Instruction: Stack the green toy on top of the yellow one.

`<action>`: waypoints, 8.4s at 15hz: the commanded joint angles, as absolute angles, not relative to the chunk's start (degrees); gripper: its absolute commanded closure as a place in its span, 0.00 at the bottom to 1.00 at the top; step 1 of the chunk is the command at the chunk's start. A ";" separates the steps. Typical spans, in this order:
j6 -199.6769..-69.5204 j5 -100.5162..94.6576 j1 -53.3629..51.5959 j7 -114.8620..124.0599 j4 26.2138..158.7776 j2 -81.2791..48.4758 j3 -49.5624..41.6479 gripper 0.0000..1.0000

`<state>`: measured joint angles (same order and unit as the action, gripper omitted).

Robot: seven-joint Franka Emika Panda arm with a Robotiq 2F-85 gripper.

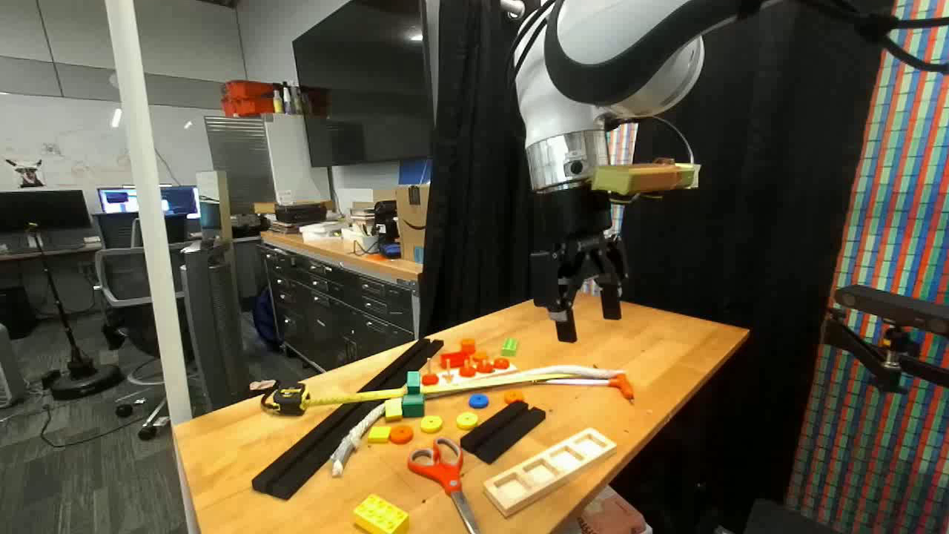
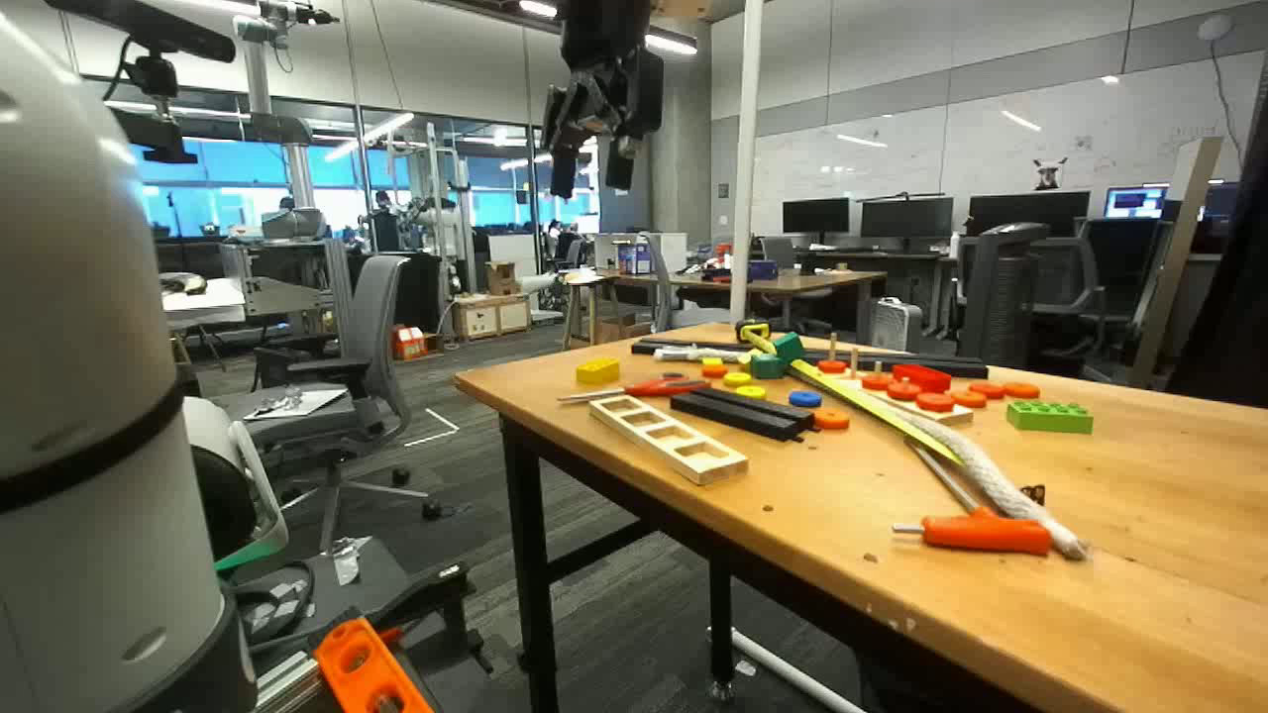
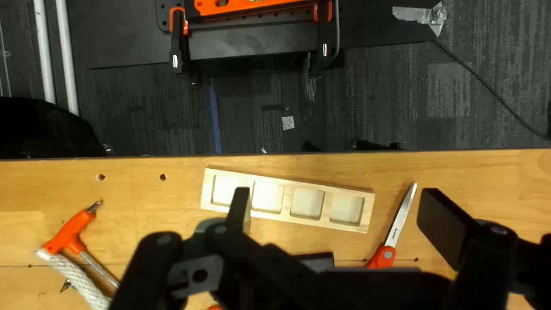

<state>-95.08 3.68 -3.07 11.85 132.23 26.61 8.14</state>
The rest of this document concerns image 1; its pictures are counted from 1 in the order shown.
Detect wrist camera on wooden mount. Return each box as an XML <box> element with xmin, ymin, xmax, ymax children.
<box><xmin>592</xmin><ymin>164</ymin><xmax>699</xmax><ymax>196</ymax></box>

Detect orange handled scissors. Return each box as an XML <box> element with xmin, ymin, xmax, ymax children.
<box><xmin>407</xmin><ymin>440</ymin><xmax>477</xmax><ymax>534</ymax></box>

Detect yellow toy disc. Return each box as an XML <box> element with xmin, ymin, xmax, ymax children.
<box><xmin>417</xmin><ymin>415</ymin><xmax>442</xmax><ymax>434</ymax></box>

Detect green toy block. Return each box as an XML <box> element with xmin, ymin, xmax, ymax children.
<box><xmin>500</xmin><ymin>338</ymin><xmax>518</xmax><ymax>357</ymax></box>

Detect white vertical pole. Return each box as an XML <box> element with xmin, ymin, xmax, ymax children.
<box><xmin>103</xmin><ymin>0</ymin><xmax>192</xmax><ymax>424</ymax></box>

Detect yellow tape measure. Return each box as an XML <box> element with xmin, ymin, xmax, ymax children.
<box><xmin>260</xmin><ymin>371</ymin><xmax>554</xmax><ymax>415</ymax></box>

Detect blue toy disc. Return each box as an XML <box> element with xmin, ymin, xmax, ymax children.
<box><xmin>468</xmin><ymin>391</ymin><xmax>490</xmax><ymax>409</ymax></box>

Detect yellow toy block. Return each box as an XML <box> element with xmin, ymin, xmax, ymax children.
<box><xmin>352</xmin><ymin>497</ymin><xmax>410</xmax><ymax>534</ymax></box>

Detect long black rail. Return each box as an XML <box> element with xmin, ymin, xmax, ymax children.
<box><xmin>251</xmin><ymin>338</ymin><xmax>442</xmax><ymax>500</ymax></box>

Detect teal toy block stack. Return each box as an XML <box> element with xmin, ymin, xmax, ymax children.
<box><xmin>399</xmin><ymin>371</ymin><xmax>425</xmax><ymax>420</ymax></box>

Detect black camera stand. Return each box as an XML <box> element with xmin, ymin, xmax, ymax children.
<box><xmin>825</xmin><ymin>286</ymin><xmax>949</xmax><ymax>396</ymax></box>

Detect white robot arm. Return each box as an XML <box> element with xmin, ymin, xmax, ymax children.
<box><xmin>514</xmin><ymin>0</ymin><xmax>776</xmax><ymax>342</ymax></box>

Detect white wooden compartment tray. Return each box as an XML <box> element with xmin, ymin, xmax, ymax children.
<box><xmin>483</xmin><ymin>428</ymin><xmax>617</xmax><ymax>516</ymax></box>

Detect dark drawer cabinet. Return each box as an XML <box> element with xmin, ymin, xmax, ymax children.
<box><xmin>260</xmin><ymin>233</ymin><xmax>422</xmax><ymax>371</ymax></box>

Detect black wall monitor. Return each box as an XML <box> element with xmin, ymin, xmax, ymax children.
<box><xmin>293</xmin><ymin>0</ymin><xmax>434</xmax><ymax>166</ymax></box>

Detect red toy pieces cluster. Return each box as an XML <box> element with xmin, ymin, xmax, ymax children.
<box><xmin>422</xmin><ymin>338</ymin><xmax>514</xmax><ymax>385</ymax></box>

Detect black curtain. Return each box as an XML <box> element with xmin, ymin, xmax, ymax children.
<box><xmin>422</xmin><ymin>0</ymin><xmax>893</xmax><ymax>534</ymax></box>

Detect orange toy disc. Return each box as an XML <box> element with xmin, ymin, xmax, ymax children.
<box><xmin>389</xmin><ymin>424</ymin><xmax>414</xmax><ymax>446</ymax></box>

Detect grey office chair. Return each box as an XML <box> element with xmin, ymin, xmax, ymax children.
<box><xmin>96</xmin><ymin>246</ymin><xmax>168</xmax><ymax>440</ymax></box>

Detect short black rail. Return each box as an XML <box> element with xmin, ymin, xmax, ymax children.
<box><xmin>459</xmin><ymin>400</ymin><xmax>545</xmax><ymax>463</ymax></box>

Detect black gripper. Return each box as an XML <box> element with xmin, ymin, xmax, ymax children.
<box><xmin>530</xmin><ymin>188</ymin><xmax>626</xmax><ymax>345</ymax></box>

